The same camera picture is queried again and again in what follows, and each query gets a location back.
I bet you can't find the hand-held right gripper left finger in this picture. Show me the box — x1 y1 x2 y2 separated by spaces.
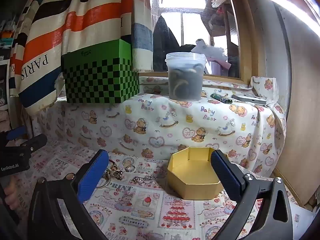
27 149 110 240

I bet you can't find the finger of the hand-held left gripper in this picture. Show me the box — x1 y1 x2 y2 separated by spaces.
0 125 28 143
0 134 48 156

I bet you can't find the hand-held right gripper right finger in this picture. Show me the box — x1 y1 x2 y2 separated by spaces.
210 149 293 240

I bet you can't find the large metal key ring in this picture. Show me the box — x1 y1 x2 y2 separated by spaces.
96 167 112 188

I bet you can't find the gold earring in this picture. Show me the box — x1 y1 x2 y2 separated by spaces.
108 159 120 172

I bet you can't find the gold octagonal box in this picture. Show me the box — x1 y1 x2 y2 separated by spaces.
167 147 227 200

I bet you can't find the silver chain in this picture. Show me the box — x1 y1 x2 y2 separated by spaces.
132 175 155 185

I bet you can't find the cake print cloth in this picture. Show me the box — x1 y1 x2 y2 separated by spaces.
7 140 298 240

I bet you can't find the bear print cloth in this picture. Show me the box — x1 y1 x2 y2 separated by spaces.
21 76 287 180

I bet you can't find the green lighter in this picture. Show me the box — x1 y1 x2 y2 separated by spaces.
211 93 233 105

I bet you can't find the storage shelf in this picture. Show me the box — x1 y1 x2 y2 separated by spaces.
0 17 16 110

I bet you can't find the white flat device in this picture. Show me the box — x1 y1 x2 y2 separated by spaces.
232 93 267 106

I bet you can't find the wooden board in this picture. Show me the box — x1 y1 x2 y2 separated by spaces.
272 5 320 205

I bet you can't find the white paper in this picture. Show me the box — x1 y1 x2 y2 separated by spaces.
290 202 318 240

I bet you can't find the green checkered box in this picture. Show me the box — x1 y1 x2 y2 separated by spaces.
61 39 140 104

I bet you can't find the clear plastic lidded container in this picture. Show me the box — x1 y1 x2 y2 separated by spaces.
165 52 207 102

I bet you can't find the white plastic bag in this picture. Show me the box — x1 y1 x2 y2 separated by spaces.
191 39 232 69

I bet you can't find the dark hanging garment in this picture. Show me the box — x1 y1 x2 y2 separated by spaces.
153 15 198 72

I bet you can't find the wooden window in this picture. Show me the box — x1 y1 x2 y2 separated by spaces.
149 0 252 82

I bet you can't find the light strip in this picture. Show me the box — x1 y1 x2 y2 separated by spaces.
257 0 320 28

